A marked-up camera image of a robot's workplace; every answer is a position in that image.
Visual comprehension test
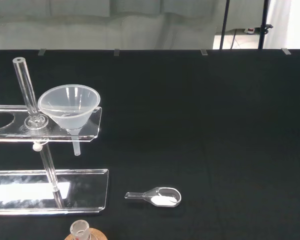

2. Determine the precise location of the glass weighing funnel with powder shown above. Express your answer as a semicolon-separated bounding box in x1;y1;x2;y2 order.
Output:
124;186;183;208

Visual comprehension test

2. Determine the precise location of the clear acrylic funnel stand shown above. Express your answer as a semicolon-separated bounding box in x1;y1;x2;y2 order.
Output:
0;56;110;216

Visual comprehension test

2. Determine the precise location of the black bench cloth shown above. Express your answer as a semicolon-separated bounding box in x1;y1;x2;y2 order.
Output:
0;49;300;240

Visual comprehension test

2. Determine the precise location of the grey background curtain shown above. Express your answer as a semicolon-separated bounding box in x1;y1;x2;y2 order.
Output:
0;0;217;50

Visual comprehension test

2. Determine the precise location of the thin black tripod pole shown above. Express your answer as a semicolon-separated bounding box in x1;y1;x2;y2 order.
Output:
219;0;231;50

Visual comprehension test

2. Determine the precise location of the glass round-bottom flask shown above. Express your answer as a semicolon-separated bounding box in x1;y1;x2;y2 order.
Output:
69;219;92;240

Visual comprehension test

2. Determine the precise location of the black tripod pole with clamp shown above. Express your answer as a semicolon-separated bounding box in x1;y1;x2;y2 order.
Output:
258;0;275;50

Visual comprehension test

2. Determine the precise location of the cork ring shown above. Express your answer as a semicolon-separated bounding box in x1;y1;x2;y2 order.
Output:
64;226;108;240

